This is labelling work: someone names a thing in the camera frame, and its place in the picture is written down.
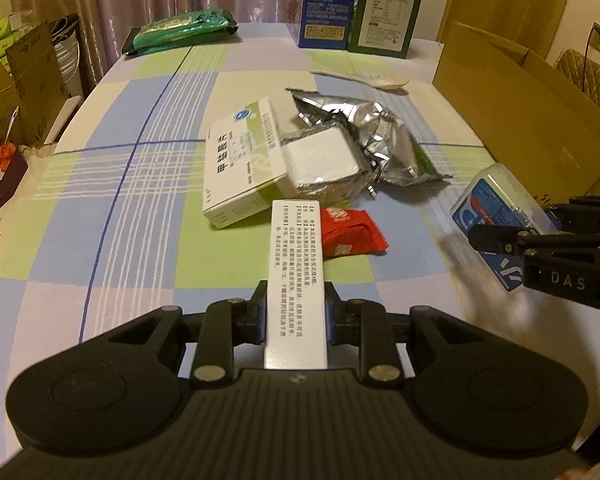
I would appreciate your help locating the desktop with checked tablecloth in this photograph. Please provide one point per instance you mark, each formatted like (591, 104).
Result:
(130, 210)

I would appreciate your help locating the silver foil bag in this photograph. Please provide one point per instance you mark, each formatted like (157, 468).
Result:
(385, 130)

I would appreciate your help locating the clear plastic box blue label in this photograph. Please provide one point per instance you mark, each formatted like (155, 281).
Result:
(495, 205)

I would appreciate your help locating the green tissue packs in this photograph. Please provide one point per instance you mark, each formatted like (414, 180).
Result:
(5, 35)

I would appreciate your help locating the dark red box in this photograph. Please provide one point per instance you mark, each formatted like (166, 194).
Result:
(2, 190)

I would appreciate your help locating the red snack packet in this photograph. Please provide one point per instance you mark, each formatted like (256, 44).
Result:
(352, 232)

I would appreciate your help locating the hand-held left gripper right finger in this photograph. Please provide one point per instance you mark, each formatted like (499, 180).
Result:
(330, 316)

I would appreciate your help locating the tall brown cardboard box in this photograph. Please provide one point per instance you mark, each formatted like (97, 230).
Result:
(35, 85)

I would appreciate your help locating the white plastic spoon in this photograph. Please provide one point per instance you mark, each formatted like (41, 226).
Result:
(390, 81)

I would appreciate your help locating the large cardboard box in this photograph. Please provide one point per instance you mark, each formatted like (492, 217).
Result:
(510, 105)

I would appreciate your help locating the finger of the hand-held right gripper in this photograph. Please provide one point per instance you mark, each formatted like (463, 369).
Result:
(495, 240)
(590, 212)

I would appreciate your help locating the narrow white printed box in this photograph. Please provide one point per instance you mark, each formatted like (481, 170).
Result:
(296, 280)

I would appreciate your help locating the green tea packet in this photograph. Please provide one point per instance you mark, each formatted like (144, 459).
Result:
(185, 24)
(145, 47)

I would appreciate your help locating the white and green medicine box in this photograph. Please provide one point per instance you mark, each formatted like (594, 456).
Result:
(240, 170)

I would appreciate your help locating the orange small item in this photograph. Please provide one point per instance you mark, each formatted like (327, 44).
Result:
(7, 154)

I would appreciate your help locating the blue milk carton box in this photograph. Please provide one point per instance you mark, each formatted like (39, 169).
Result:
(327, 5)

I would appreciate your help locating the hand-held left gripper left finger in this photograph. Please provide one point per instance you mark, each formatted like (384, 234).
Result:
(260, 312)

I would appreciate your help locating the quilted chair back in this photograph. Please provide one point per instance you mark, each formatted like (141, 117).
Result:
(597, 77)

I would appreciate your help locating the white square power adapter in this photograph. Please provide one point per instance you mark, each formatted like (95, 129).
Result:
(320, 155)

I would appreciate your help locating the white bucket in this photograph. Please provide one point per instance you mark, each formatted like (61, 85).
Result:
(69, 60)

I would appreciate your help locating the white board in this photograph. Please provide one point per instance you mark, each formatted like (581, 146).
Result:
(65, 117)

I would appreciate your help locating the green carton box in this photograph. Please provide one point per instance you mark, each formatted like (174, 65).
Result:
(385, 10)

